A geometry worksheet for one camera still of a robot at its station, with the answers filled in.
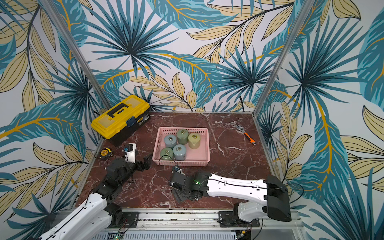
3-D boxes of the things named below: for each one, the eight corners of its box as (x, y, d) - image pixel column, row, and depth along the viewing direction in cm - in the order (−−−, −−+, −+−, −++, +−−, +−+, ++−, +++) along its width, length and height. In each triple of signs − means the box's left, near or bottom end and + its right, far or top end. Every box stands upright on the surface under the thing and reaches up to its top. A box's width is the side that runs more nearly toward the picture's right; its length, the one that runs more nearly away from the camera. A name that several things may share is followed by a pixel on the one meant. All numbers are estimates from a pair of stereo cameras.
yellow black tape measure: (100, 159, 95) (97, 156, 93) (104, 150, 99) (101, 147, 97) (111, 159, 95) (109, 156, 93) (115, 150, 100) (113, 147, 97)
